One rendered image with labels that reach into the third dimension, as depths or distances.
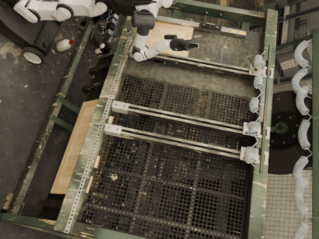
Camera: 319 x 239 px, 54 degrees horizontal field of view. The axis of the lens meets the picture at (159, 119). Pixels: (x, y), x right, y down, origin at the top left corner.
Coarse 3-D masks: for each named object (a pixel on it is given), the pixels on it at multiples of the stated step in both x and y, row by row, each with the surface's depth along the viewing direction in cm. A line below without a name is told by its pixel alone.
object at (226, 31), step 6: (156, 18) 282; (162, 18) 282; (168, 18) 283; (174, 18) 283; (174, 24) 283; (180, 24) 281; (186, 24) 280; (192, 24) 280; (198, 24) 280; (204, 30) 281; (210, 30) 280; (216, 30) 278; (222, 30) 278; (228, 30) 278; (240, 30) 278; (234, 36) 280; (240, 36) 278
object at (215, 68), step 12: (156, 60) 263; (168, 60) 260; (180, 60) 259; (192, 60) 259; (204, 60) 259; (216, 72) 260; (228, 72) 257; (240, 72) 255; (252, 72) 250; (264, 72) 251
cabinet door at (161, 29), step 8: (160, 24) 282; (168, 24) 282; (152, 32) 278; (160, 32) 278; (168, 32) 279; (176, 32) 279; (184, 32) 279; (192, 32) 279; (152, 40) 274; (160, 40) 274; (184, 56) 267
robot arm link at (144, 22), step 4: (140, 16) 214; (144, 16) 215; (148, 16) 216; (140, 20) 214; (144, 20) 215; (148, 20) 216; (136, 24) 215; (140, 24) 215; (144, 24) 216; (148, 24) 217; (140, 28) 220; (144, 28) 219; (148, 28) 220; (140, 32) 222; (144, 32) 222; (148, 32) 224
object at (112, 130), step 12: (108, 132) 231; (120, 132) 229; (132, 132) 230; (144, 132) 230; (156, 144) 232; (168, 144) 227; (180, 144) 226; (192, 144) 228; (204, 144) 227; (216, 156) 228; (228, 156) 224; (240, 156) 219
